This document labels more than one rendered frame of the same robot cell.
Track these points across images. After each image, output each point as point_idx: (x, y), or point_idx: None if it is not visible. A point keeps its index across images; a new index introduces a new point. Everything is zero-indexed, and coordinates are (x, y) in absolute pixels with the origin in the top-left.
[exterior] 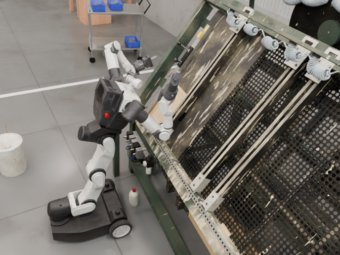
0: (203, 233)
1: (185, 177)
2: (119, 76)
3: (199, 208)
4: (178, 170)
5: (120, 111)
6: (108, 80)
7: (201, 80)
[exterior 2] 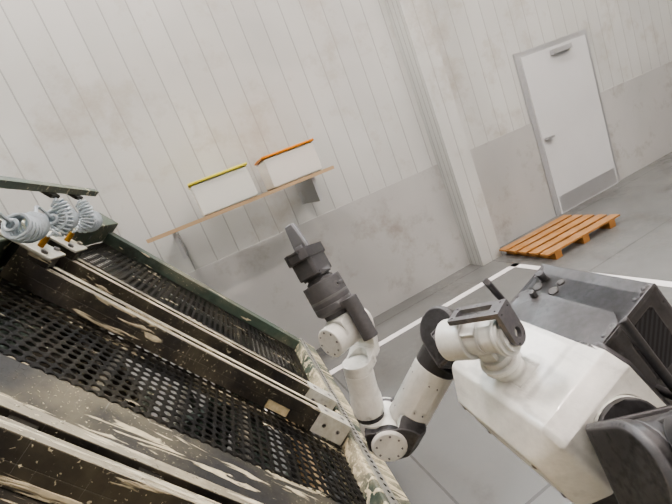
0: (348, 403)
1: (357, 451)
2: (648, 419)
3: (343, 410)
4: (371, 470)
5: None
6: (622, 315)
7: (161, 478)
